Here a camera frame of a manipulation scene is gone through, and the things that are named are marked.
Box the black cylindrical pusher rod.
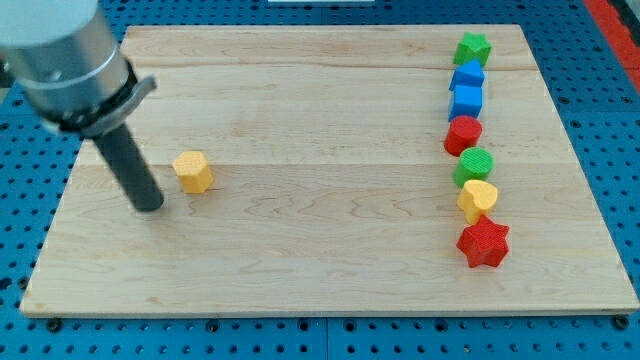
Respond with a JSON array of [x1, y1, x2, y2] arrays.
[[93, 124, 164, 212]]

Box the yellow hexagon block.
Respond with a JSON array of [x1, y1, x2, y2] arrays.
[[172, 151, 214, 194]]

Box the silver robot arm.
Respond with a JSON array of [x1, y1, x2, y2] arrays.
[[1, 0, 164, 212]]

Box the wooden board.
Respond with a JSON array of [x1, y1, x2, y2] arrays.
[[20, 25, 639, 319]]

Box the red cylinder block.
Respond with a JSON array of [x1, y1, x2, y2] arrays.
[[444, 115, 483, 156]]

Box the blue cube block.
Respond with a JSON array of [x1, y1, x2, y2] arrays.
[[448, 85, 483, 122]]

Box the blue triangle block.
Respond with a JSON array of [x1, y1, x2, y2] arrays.
[[449, 59, 485, 91]]

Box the green cylinder block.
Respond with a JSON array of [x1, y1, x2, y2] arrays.
[[453, 147, 495, 188]]

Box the yellow heart block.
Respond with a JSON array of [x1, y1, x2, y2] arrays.
[[456, 179, 499, 225]]

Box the green star block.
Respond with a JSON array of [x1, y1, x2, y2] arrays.
[[453, 32, 493, 67]]

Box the red star block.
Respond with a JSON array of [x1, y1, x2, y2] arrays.
[[456, 215, 510, 268]]

